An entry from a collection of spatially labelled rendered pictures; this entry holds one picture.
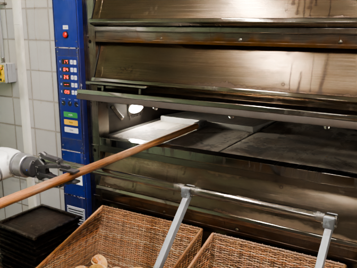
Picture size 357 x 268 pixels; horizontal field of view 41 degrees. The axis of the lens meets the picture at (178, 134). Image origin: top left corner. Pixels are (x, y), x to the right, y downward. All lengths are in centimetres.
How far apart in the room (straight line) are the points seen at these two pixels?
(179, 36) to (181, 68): 13
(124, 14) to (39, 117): 78
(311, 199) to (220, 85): 56
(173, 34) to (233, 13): 29
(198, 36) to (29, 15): 96
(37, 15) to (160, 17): 74
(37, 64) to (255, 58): 116
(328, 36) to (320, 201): 61
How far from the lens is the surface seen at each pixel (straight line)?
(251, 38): 183
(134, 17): 207
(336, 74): 174
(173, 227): 159
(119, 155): 188
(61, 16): 232
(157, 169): 216
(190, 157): 202
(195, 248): 205
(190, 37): 195
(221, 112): 174
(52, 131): 251
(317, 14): 173
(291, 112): 164
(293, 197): 190
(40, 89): 252
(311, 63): 177
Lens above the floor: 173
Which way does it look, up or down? 14 degrees down
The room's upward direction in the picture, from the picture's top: straight up
